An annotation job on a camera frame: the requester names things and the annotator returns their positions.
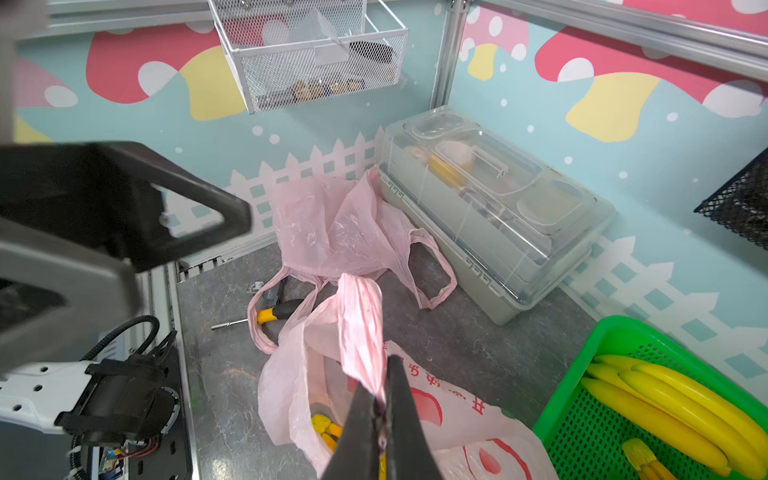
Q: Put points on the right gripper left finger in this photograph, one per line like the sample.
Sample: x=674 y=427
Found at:
x=358 y=453

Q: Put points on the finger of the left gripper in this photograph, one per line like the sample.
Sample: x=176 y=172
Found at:
x=56 y=292
x=108 y=196

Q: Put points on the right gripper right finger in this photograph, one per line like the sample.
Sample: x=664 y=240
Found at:
x=407 y=453

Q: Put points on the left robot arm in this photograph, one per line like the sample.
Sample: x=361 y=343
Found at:
x=117 y=389

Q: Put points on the green plastic basket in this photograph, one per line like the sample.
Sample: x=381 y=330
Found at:
x=584 y=438

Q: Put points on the pink plastic bags pile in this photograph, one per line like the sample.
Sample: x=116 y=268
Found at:
x=327 y=226

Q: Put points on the clear plastic storage box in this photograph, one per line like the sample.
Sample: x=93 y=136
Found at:
x=511 y=227

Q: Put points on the bananas in green basket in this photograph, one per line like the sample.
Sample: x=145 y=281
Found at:
x=681 y=412

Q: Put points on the yellow handle screwdriver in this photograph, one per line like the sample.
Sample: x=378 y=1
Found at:
x=281 y=311

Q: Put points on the white wire mesh basket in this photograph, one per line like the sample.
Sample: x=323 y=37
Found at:
x=284 y=53

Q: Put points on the black wire mesh basket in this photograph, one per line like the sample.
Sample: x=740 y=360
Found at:
x=740 y=205

